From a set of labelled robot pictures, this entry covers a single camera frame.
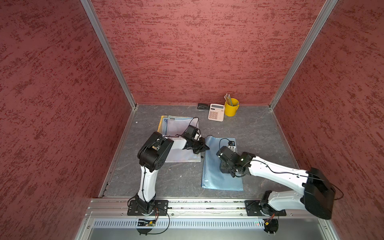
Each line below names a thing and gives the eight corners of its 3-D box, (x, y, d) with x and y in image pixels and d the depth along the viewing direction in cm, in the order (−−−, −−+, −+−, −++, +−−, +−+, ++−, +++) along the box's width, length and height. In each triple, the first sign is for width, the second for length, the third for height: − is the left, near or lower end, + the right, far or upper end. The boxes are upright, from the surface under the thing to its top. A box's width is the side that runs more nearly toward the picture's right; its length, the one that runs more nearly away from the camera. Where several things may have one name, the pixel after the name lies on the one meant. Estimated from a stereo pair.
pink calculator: (207, 120, 115) (207, 116, 112) (209, 106, 125) (210, 102, 122) (222, 122, 113) (223, 119, 110) (224, 108, 123) (225, 105, 120)
